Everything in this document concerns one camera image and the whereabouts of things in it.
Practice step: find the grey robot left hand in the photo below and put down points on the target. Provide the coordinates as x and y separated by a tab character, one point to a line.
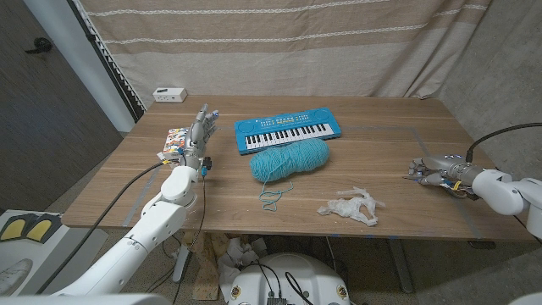
197	137

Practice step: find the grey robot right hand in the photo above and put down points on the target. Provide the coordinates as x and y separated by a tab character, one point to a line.
449	169

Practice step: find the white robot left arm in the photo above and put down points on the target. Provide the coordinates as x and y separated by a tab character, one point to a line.
139	237

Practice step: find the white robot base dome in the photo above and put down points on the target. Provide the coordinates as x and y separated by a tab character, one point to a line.
296	279

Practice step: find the colourful printed package box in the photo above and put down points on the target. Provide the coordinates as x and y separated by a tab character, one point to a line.
173	140

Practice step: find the blue toy piano keyboard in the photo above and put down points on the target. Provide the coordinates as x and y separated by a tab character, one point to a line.
288	127

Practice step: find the teal yarn skein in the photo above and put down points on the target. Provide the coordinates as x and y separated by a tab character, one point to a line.
288	159

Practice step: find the crumpled clear plastic tape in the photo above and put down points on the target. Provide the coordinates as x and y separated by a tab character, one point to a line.
351	207

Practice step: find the white power strip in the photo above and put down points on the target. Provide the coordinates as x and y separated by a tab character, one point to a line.
169	94

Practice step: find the grey table leg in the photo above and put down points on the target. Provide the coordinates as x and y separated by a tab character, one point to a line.
182	264
400	264

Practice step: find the beige striped curtain backdrop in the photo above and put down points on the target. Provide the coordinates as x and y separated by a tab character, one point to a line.
275	51

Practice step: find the dark perforated panel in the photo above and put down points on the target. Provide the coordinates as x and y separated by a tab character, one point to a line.
108	59

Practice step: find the crumpled white paper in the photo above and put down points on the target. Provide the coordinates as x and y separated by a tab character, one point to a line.
237	258

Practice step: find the dark wooden door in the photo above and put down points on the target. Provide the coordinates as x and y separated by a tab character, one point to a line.
42	127

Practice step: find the black base connector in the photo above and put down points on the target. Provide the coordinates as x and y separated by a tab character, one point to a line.
277	301

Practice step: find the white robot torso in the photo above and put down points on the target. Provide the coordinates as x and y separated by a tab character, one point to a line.
84	300

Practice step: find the white floor platform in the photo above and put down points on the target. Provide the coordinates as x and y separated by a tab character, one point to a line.
12	250

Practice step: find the white sneaker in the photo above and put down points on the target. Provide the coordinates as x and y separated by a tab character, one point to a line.
12	275

